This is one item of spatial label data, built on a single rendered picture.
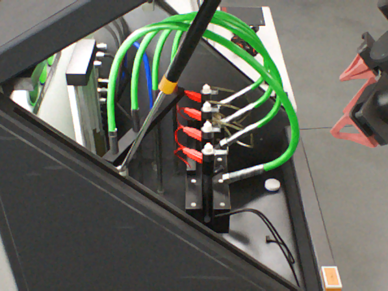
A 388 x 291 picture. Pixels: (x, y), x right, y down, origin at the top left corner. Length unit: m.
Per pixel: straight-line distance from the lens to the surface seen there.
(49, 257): 0.87
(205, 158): 1.13
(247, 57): 0.89
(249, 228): 1.35
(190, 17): 1.06
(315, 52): 3.96
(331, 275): 1.11
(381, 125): 0.80
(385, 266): 2.48
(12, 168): 0.75
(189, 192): 1.22
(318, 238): 1.19
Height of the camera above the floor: 1.81
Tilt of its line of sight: 38 degrees down
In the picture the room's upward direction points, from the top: straight up
